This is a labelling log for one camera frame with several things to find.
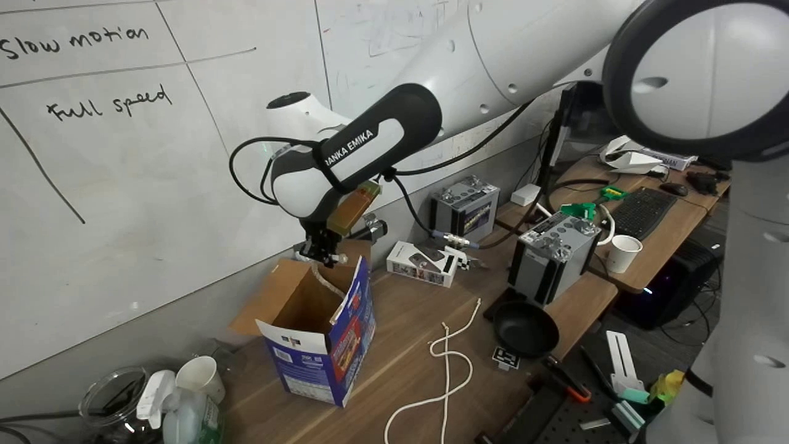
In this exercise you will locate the silver cylinder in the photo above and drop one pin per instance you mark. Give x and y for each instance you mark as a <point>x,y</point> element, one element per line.
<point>631,415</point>

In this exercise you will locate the white power adapter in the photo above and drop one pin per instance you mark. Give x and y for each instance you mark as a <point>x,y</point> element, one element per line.
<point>526,196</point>

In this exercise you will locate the white paper cup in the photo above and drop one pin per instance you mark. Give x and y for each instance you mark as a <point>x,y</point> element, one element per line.
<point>622,252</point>

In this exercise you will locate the white product box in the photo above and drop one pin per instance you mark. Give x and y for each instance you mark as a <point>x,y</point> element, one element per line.
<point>421,263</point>

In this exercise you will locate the white metal bracket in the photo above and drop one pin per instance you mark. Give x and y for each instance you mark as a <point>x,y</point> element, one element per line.
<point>626,358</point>

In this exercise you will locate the clear round container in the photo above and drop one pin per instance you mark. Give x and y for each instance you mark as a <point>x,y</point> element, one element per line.
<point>113,403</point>

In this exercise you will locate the white plastic cup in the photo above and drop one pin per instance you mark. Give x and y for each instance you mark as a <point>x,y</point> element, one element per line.
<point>199,374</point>

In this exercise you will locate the black computer case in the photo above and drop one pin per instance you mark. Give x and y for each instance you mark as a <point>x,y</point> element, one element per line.
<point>668,286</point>

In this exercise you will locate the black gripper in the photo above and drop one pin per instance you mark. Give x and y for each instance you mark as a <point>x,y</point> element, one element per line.
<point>322,234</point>

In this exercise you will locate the black orange bar clamp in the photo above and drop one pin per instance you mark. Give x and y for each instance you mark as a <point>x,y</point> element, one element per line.
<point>571,385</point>

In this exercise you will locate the grey Dominator battery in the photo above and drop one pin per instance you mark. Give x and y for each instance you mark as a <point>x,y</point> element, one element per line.
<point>465,210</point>

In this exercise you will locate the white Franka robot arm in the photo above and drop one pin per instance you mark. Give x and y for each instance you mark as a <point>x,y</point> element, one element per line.
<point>526,49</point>

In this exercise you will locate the whiteboard with handwritten words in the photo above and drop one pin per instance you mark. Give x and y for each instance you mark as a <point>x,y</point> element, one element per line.
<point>125,247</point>

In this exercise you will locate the white crumpled papers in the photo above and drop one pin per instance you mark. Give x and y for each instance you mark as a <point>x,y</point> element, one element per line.
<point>642,153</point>

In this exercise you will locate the blue printed cardboard box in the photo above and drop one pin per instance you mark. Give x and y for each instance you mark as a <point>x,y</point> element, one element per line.
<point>316,362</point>

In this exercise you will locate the green spray bottle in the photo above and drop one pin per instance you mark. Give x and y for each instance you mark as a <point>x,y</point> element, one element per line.
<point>193,421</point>

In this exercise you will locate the black cylindrical tube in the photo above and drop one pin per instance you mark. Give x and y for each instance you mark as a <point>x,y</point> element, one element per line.
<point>372,227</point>

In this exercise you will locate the black perforated breadboard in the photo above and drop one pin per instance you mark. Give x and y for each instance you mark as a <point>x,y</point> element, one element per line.
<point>576,422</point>

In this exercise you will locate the yellow object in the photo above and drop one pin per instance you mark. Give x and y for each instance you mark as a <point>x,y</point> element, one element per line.
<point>668,385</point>

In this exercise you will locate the black keyboard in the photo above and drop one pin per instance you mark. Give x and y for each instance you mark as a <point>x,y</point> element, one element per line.
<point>645,214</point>

